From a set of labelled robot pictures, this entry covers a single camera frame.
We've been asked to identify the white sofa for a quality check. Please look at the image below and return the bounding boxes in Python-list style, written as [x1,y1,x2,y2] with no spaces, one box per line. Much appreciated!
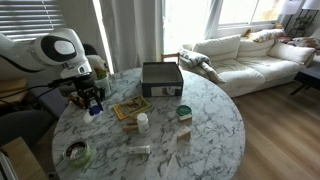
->
[182,29,316,99]

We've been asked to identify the long wooden block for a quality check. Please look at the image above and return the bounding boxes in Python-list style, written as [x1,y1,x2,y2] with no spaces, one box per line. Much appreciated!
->
[121,123,139,133]
[126,114,138,125]

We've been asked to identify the white floor lamp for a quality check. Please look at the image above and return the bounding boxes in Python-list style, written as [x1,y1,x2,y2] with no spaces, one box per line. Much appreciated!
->
[278,0,304,34]

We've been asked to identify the black plant stand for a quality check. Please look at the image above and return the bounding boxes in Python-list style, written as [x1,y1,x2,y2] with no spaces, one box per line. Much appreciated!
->
[288,9,318,38]

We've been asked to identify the white paper bag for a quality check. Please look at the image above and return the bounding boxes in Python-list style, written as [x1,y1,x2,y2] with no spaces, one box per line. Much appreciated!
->
[87,54,109,80]

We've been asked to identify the dark blue cardboard box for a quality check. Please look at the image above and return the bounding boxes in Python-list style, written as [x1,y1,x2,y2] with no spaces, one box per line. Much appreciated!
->
[141,61,185,98]

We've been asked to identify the white window blinds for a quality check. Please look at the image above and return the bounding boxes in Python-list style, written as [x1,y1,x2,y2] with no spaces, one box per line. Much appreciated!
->
[0,0,66,43]

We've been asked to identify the grey curtain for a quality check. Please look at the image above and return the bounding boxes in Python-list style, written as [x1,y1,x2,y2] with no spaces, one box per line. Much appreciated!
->
[99,0,164,74]

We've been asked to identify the white pill bottle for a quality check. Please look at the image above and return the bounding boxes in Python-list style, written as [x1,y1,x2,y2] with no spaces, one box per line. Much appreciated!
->
[136,112,150,135]

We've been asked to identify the large wooden block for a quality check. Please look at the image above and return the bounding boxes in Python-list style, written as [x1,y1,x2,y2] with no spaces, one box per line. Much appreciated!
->
[176,126,193,141]

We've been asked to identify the floral cushion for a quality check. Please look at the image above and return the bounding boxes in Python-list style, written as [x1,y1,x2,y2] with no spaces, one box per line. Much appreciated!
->
[248,28,286,43]

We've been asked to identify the black coffee table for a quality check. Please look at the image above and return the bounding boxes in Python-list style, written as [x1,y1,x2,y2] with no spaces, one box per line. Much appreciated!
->
[289,64,320,97]

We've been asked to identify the yellow picture book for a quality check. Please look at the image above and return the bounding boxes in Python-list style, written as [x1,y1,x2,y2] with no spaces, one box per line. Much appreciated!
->
[111,95,152,121]

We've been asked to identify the wooden desk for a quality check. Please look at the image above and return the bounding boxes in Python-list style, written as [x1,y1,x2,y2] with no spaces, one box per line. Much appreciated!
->
[0,78,29,106]

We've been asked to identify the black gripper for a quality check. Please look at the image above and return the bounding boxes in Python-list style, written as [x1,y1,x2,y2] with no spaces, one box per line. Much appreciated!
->
[71,73,106,112]

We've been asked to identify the patterned cushion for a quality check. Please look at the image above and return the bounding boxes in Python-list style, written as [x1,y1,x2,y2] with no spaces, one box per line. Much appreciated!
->
[288,36,320,52]

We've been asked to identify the small wooden block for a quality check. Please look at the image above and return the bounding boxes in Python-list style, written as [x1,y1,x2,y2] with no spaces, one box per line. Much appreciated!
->
[178,113,194,122]

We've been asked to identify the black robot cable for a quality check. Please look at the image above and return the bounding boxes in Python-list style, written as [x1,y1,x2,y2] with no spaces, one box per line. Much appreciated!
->
[0,79,78,101]

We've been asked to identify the wooden chair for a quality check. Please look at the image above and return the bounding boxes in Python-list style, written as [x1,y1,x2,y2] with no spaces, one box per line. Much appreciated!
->
[161,52,181,66]

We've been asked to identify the grey white blanket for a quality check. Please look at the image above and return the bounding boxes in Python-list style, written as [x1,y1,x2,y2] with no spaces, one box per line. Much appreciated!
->
[178,49,227,84]

